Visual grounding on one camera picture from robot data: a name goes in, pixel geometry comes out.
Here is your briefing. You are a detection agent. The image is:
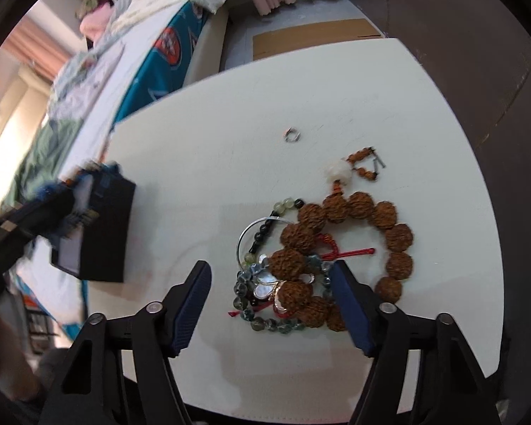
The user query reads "brown rudraksha bead bracelet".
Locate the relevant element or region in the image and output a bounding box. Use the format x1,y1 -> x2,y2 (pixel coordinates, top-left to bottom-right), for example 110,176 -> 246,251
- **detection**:
268,145 -> 416,333

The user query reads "green agate bead bracelet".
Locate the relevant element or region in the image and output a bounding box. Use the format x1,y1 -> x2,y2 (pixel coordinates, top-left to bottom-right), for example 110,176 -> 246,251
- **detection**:
230,253 -> 336,333

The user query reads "cardboard sheet on floor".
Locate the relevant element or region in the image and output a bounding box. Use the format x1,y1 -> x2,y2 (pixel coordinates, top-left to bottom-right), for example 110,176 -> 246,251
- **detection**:
253,18 -> 382,61

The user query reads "left pink curtain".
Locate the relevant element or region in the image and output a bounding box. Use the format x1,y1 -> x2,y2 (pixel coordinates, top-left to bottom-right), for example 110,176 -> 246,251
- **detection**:
1,17 -> 70,81

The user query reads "bed with white blanket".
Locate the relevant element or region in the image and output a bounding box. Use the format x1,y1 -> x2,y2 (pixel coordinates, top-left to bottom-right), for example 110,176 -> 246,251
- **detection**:
8,0 -> 214,320

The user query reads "green striped cloth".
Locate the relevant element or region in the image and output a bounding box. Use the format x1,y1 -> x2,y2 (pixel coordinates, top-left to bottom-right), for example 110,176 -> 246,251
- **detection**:
1,119 -> 83,211

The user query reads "black jewelry box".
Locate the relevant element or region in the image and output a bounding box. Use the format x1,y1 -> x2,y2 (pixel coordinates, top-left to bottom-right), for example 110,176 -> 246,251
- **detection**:
50,163 -> 136,283

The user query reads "silver bangle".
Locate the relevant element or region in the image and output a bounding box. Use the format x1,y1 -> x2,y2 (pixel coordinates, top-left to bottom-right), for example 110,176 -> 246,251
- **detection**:
235,217 -> 293,276

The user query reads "pink plush toy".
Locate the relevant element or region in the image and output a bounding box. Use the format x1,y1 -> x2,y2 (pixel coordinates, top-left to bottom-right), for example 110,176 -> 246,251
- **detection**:
79,3 -> 114,43

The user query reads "red string bracelet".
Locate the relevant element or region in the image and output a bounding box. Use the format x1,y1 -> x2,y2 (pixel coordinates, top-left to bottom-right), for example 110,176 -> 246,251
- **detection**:
227,233 -> 376,320

